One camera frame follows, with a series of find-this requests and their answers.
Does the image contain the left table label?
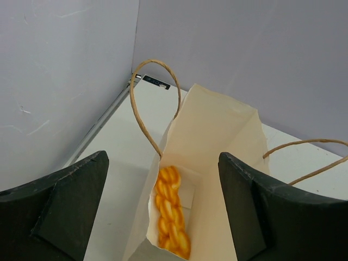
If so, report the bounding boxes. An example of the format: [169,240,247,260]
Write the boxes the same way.
[142,75,171,90]

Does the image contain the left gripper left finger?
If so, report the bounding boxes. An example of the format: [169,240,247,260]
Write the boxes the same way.
[1,151,109,260]

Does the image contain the small braided bread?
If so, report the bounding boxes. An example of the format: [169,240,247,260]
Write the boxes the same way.
[154,166,191,260]

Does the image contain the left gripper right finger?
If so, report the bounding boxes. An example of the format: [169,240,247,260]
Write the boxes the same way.
[218,152,347,260]

